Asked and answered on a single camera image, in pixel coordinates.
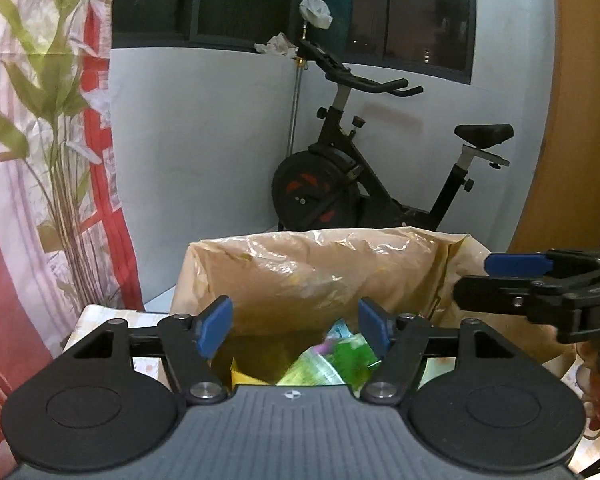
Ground green snack packet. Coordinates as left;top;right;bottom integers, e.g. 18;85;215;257
330;337;379;383

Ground dark window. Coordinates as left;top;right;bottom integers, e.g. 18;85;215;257
111;0;477;86

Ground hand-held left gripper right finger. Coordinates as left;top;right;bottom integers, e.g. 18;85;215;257
357;297;518;406

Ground yellow snack bag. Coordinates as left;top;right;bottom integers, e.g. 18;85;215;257
230;357;277;387

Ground plastic-lined cardboard box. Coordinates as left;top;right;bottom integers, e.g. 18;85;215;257
170;226;578;396

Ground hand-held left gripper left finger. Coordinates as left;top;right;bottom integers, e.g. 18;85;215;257
72;296;233;406

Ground metal pole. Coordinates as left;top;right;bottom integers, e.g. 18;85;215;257
287;22;308;153

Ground white and green snack bag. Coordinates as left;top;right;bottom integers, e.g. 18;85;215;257
276;321;366;387

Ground wooden door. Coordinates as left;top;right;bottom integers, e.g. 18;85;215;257
510;0;600;261

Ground white plastic bag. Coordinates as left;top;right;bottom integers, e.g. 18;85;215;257
299;0;333;29

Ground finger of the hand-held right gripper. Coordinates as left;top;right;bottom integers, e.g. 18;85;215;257
452;276;538;317
485;249;600;277

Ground black exercise bike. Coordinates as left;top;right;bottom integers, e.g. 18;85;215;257
271;37;515;233

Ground printed wall cloth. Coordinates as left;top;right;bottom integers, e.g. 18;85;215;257
0;0;146;480

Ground crumpled white paper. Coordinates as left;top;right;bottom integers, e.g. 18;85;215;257
254;32;299;58

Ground checkered tablecloth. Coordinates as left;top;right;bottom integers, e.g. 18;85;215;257
62;304;600;480

